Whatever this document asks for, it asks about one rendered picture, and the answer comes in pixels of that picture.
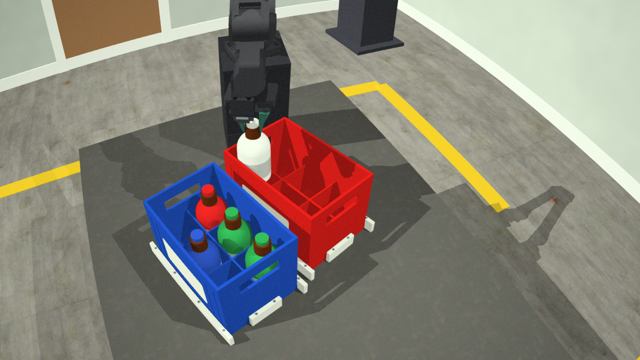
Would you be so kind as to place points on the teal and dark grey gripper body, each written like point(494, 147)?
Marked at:
point(262, 107)

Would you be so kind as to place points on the red crate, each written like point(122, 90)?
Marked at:
point(317, 192)

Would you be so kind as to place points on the white bottle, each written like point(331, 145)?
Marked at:
point(254, 150)

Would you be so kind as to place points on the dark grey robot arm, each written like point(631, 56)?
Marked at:
point(250, 31)

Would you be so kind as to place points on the blue plastic bottle crate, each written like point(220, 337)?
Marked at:
point(229, 291)

